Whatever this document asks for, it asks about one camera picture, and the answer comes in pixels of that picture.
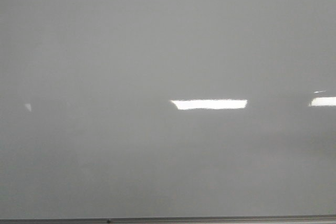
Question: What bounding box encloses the white whiteboard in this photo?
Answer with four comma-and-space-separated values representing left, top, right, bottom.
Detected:
1, 0, 335, 219

